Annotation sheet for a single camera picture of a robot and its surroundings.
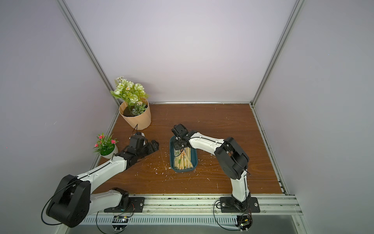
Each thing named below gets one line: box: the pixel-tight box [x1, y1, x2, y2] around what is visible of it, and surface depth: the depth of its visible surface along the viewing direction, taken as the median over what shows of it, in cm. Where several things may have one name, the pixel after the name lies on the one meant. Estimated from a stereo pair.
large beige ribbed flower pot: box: [118, 98, 152, 131], surface depth 95 cm
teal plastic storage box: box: [169, 135, 199, 173], surface depth 87 cm
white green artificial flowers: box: [110, 75, 150, 117], surface depth 92 cm
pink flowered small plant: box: [92, 132, 120, 156], surface depth 85 cm
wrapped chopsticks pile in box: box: [173, 146, 194, 170], surface depth 88 cm
